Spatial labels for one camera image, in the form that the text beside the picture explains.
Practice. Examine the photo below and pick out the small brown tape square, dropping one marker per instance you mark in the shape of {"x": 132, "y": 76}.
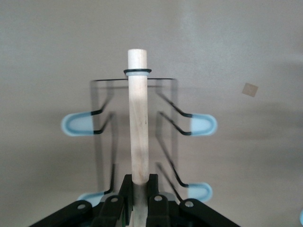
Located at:
{"x": 250, "y": 89}

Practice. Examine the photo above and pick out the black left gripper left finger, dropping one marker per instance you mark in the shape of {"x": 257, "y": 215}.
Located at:
{"x": 125, "y": 189}

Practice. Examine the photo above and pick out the brown table cover sheet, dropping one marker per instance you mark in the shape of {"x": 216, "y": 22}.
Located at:
{"x": 236, "y": 35}

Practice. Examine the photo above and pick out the light blue plastic cup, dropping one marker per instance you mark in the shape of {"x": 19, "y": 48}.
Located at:
{"x": 301, "y": 217}

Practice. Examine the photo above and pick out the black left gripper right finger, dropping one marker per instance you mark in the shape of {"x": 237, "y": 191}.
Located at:
{"x": 153, "y": 186}

